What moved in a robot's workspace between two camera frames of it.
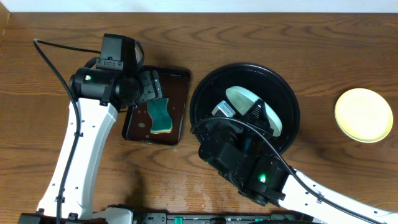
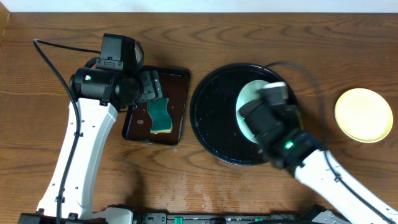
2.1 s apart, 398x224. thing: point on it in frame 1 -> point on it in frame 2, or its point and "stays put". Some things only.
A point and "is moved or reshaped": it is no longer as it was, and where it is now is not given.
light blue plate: x=244 y=100 is moved or reshaped
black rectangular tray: x=173 y=83 stays put
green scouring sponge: x=161 y=121 stays put
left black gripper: x=150 y=86 stays put
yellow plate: x=364 y=114 stays put
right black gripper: x=263 y=124 -> x=293 y=117
